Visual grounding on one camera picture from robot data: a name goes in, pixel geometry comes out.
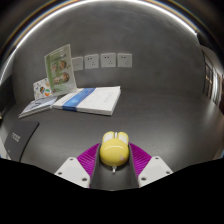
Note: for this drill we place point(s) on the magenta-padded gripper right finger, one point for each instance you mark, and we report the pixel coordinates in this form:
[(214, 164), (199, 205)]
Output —
[(154, 170)]

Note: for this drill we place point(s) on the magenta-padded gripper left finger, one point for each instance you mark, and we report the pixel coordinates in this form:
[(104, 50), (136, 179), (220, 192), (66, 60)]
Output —
[(71, 171)]

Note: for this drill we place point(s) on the yellow computer mouse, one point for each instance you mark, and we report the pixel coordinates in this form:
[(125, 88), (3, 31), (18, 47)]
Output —
[(114, 150)]

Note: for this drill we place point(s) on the black mouse pad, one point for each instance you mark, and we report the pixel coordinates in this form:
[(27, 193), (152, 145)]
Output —
[(20, 138)]

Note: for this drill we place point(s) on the grey patterned booklet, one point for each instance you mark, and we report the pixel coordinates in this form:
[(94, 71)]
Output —
[(36, 106)]

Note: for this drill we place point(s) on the white book with blue band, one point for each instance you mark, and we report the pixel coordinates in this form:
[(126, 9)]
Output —
[(93, 100)]

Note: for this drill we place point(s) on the small white colourful card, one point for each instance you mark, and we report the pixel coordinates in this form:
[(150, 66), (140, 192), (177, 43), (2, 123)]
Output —
[(40, 89)]

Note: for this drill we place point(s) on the green standing leaflet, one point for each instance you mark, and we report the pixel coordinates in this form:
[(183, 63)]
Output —
[(60, 70)]

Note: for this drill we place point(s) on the dark framed window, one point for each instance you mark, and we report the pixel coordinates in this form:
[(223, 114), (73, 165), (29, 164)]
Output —
[(213, 80)]

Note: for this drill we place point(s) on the white ceiling light strip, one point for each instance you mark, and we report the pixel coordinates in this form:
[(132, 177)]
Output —
[(83, 4)]

